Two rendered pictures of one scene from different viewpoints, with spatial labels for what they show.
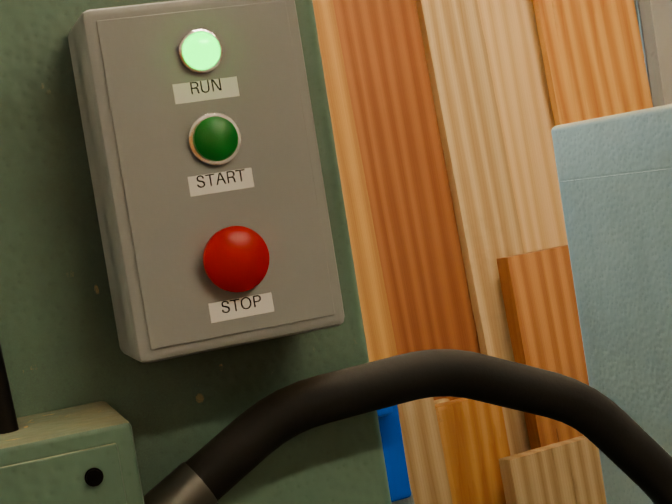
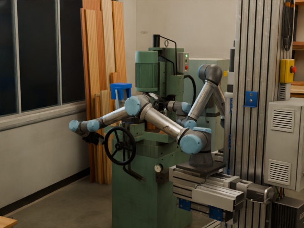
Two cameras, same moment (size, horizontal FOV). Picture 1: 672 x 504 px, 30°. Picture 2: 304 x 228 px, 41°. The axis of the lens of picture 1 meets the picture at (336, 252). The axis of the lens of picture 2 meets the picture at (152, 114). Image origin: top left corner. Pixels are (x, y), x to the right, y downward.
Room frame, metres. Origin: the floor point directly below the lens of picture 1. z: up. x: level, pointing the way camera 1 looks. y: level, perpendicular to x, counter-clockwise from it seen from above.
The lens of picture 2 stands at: (-1.88, 2.39, 1.54)
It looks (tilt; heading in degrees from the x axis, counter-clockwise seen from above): 9 degrees down; 321
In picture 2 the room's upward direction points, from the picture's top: 1 degrees clockwise
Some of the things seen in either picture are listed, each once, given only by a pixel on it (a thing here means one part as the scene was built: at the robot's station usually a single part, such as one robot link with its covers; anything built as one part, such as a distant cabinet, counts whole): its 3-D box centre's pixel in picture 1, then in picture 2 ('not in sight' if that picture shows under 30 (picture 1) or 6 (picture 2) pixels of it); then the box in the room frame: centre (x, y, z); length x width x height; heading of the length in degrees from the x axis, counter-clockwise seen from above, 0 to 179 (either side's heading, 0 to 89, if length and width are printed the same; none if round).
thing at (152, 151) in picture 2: not in sight; (154, 141); (0.67, 0.29, 0.76); 0.57 x 0.45 x 0.09; 108
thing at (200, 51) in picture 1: (201, 50); not in sight; (0.57, 0.05, 1.46); 0.02 x 0.01 x 0.02; 108
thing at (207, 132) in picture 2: not in sight; (201, 138); (-0.18, 0.62, 0.98); 0.13 x 0.12 x 0.14; 114
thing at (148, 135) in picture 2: not in sight; (138, 132); (0.60, 0.50, 0.87); 0.61 x 0.30 x 0.06; 18
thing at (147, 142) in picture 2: not in sight; (141, 137); (0.62, 0.46, 0.82); 0.40 x 0.21 x 0.04; 18
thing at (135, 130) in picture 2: not in sight; (132, 128); (0.57, 0.59, 0.92); 0.15 x 0.13 x 0.09; 18
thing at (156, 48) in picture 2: not in sight; (156, 45); (0.68, 0.27, 1.54); 0.08 x 0.08 x 0.17; 18
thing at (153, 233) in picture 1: (205, 176); (182, 62); (0.60, 0.06, 1.40); 0.10 x 0.06 x 0.16; 108
